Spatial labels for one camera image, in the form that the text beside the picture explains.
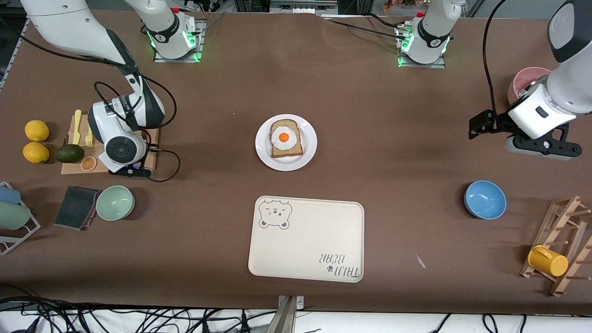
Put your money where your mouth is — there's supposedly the dark green avocado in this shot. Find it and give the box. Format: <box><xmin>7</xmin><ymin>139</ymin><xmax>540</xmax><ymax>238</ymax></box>
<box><xmin>55</xmin><ymin>144</ymin><xmax>85</xmax><ymax>164</ymax></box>

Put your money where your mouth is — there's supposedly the pink bowl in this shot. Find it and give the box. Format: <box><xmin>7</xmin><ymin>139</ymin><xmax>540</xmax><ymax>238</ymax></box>
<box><xmin>507</xmin><ymin>67</ymin><xmax>553</xmax><ymax>106</ymax></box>

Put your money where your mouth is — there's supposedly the white round plate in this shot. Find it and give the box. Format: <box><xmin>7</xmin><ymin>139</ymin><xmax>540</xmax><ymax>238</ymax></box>
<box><xmin>255</xmin><ymin>114</ymin><xmax>318</xmax><ymax>172</ymax></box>

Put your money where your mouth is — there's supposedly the wooden cutting board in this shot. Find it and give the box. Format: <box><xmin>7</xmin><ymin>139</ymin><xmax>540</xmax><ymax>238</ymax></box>
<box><xmin>61</xmin><ymin>113</ymin><xmax>160</xmax><ymax>175</ymax></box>

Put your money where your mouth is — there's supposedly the yellow lemon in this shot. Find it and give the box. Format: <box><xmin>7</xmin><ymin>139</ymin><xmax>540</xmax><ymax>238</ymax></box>
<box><xmin>22</xmin><ymin>142</ymin><xmax>50</xmax><ymax>164</ymax></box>
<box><xmin>25</xmin><ymin>120</ymin><xmax>50</xmax><ymax>142</ymax></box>

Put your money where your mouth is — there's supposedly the dark grey folded cloth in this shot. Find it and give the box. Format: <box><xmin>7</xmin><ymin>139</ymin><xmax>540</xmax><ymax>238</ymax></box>
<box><xmin>54</xmin><ymin>186</ymin><xmax>101</xmax><ymax>231</ymax></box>

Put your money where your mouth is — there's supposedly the brown toast bread slice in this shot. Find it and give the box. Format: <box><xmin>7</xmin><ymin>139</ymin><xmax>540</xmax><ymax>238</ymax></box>
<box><xmin>270</xmin><ymin>119</ymin><xmax>304</xmax><ymax>159</ymax></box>

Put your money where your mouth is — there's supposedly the blue bowl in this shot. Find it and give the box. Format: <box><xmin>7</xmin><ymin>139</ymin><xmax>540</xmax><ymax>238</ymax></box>
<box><xmin>464</xmin><ymin>180</ymin><xmax>507</xmax><ymax>220</ymax></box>

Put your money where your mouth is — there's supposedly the pale green cup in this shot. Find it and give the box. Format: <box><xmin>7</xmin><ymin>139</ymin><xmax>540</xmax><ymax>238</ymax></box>
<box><xmin>0</xmin><ymin>202</ymin><xmax>31</xmax><ymax>231</ymax></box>

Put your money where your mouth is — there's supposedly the wooden mug rack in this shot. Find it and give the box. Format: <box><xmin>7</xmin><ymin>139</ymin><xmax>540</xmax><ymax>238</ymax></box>
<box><xmin>520</xmin><ymin>196</ymin><xmax>592</xmax><ymax>297</ymax></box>

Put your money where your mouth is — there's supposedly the light blue cup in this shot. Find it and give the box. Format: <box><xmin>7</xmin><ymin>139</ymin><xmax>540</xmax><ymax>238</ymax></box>
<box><xmin>0</xmin><ymin>186</ymin><xmax>22</xmax><ymax>205</ymax></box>

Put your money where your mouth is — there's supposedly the brown table cover sheet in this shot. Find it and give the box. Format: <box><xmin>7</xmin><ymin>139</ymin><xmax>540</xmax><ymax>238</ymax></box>
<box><xmin>0</xmin><ymin>10</ymin><xmax>592</xmax><ymax>315</ymax></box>

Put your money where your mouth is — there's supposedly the pale green bowl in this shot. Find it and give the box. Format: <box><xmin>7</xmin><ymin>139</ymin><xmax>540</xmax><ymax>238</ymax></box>
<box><xmin>96</xmin><ymin>185</ymin><xmax>136</xmax><ymax>222</ymax></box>

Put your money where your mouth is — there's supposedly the fried egg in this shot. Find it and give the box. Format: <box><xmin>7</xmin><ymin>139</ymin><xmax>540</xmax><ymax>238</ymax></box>
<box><xmin>271</xmin><ymin>127</ymin><xmax>296</xmax><ymax>150</ymax></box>

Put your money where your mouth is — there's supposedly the grey metal clamp post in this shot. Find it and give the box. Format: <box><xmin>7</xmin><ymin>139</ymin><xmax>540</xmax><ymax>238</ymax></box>
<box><xmin>276</xmin><ymin>295</ymin><xmax>304</xmax><ymax>333</ymax></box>

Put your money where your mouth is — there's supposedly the aluminium frame rail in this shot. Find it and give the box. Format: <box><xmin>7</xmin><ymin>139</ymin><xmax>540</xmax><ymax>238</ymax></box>
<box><xmin>271</xmin><ymin>0</ymin><xmax>338</xmax><ymax>15</ymax></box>

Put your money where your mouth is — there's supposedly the yellow mug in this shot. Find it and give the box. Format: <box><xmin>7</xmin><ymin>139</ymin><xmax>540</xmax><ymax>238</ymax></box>
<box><xmin>528</xmin><ymin>245</ymin><xmax>569</xmax><ymax>277</ymax></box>

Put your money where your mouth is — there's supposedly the white wire dish rack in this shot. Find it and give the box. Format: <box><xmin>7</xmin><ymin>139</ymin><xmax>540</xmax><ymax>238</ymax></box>
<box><xmin>0</xmin><ymin>181</ymin><xmax>41</xmax><ymax>256</ymax></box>

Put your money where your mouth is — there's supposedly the cream bear print tray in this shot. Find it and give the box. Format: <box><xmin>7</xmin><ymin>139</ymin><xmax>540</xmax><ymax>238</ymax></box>
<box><xmin>248</xmin><ymin>196</ymin><xmax>365</xmax><ymax>283</ymax></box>

